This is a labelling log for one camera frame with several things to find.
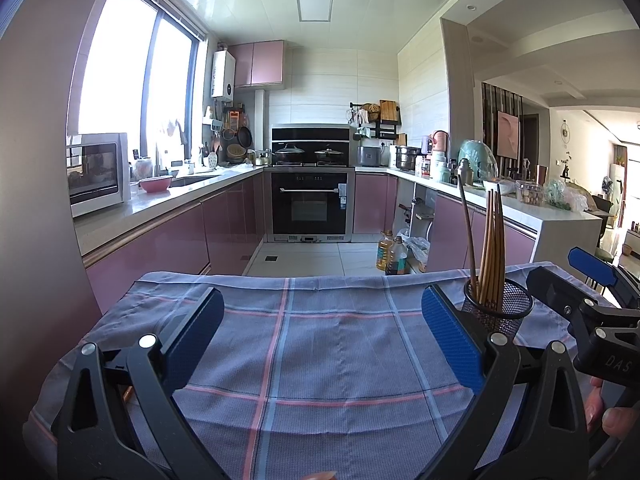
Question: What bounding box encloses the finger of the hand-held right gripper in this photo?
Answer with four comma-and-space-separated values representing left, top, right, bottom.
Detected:
567, 246, 640, 308
526, 266, 608, 331

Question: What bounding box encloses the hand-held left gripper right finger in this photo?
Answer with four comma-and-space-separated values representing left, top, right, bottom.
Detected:
421, 284, 591, 480

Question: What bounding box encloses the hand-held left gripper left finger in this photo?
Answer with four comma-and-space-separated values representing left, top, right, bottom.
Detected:
50, 286, 226, 480

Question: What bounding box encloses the black mesh utensil holder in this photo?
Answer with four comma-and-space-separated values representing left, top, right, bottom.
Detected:
462, 278, 535, 341

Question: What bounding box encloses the wooden chopsticks bundle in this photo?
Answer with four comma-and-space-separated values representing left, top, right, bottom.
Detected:
456, 172, 507, 311

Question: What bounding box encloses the person's right hand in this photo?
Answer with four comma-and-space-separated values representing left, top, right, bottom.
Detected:
585, 378, 640, 438

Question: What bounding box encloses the clear plastic bag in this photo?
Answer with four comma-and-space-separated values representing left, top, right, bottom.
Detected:
545, 178, 590, 211

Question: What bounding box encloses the white plastic bag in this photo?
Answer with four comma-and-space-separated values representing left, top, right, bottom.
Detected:
402, 235, 431, 271

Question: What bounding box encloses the clear food container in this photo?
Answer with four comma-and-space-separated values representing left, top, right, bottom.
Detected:
516, 182, 545, 206

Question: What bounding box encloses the pink kitchen base cabinet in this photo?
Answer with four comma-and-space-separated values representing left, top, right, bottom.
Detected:
85, 172, 266, 311
354, 172, 541, 273

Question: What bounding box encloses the grey-blue plaid tablecloth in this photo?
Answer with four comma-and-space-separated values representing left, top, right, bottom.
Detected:
22, 261, 616, 480

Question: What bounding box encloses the pink bowl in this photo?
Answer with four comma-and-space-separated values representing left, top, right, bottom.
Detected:
138, 176, 173, 194

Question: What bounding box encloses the black integrated stove oven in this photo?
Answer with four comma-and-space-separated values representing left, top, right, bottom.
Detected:
264, 124, 357, 243

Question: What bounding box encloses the stainless steel pot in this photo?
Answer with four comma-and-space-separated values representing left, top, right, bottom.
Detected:
395, 145, 422, 171

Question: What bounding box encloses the white countertop oven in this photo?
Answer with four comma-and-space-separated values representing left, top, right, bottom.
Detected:
67, 133, 130, 218

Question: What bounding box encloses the black wok with lid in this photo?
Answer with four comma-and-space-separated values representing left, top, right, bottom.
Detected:
274, 143, 307, 165

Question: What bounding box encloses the white water heater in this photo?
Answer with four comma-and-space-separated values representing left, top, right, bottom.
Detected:
211, 51, 236, 99

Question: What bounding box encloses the large kitchen window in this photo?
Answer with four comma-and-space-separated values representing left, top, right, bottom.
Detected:
67, 0, 208, 161

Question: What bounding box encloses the square ceiling light panel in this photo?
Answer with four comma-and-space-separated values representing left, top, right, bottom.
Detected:
295, 0, 334, 23

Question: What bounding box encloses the pink wall art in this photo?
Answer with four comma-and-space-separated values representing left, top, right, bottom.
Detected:
497, 110, 521, 158

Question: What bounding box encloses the black wall rack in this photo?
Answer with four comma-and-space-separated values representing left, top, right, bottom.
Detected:
350, 101, 401, 141

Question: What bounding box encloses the pink wall cabinet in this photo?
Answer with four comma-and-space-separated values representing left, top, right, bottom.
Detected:
227, 40, 286, 90

